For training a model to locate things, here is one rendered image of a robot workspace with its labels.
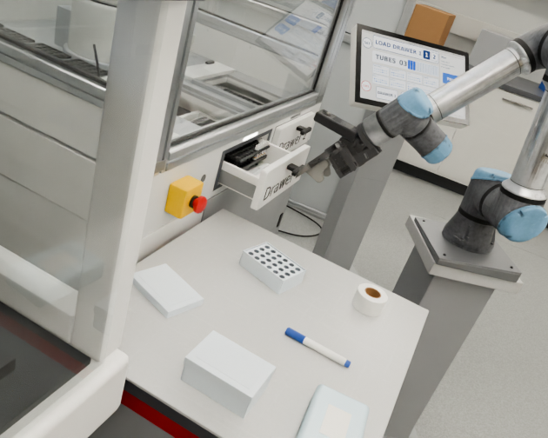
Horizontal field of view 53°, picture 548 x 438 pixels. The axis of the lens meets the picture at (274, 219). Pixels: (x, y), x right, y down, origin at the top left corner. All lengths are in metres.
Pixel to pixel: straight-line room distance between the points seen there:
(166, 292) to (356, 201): 1.44
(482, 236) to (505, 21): 3.44
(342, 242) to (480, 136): 2.12
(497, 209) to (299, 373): 0.76
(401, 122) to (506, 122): 3.09
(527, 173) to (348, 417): 0.83
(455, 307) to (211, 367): 1.00
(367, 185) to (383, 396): 1.43
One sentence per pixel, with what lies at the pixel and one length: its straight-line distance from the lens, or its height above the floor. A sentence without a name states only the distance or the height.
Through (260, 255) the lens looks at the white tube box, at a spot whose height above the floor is 0.79.
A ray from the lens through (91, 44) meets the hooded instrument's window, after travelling 0.46.
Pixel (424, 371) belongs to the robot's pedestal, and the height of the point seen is 0.34.
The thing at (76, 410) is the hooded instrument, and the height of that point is 0.89.
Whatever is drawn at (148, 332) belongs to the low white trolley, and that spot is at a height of 0.76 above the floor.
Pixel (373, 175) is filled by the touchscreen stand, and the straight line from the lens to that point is 2.36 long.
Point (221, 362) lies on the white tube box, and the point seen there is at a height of 0.81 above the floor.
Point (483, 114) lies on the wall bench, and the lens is 4.33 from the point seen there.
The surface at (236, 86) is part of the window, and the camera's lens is 1.32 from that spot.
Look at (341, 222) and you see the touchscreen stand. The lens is 2.42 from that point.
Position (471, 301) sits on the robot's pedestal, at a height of 0.64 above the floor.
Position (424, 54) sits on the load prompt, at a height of 1.16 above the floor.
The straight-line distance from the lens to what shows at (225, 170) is 1.38.
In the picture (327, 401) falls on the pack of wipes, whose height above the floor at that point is 0.80.
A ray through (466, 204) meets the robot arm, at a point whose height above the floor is 0.90.
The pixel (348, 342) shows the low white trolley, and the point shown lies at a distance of 1.14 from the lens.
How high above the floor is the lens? 1.44
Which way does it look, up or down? 28 degrees down
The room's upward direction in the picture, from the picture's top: 18 degrees clockwise
